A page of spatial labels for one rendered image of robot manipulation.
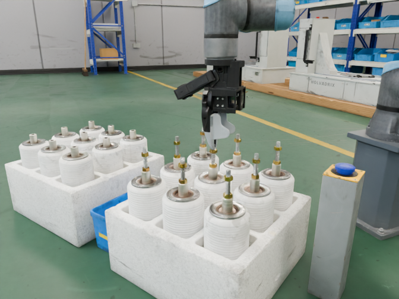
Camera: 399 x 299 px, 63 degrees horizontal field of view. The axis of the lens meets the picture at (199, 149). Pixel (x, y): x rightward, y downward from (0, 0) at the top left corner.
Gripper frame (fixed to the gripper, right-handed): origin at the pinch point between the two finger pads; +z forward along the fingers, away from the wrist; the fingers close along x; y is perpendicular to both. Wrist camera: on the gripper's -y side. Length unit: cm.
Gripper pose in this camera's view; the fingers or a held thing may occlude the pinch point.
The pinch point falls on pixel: (211, 142)
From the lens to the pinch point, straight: 79.6
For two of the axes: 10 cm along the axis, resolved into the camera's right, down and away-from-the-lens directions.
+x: 4.2, -2.9, 8.6
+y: 9.1, 1.3, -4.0
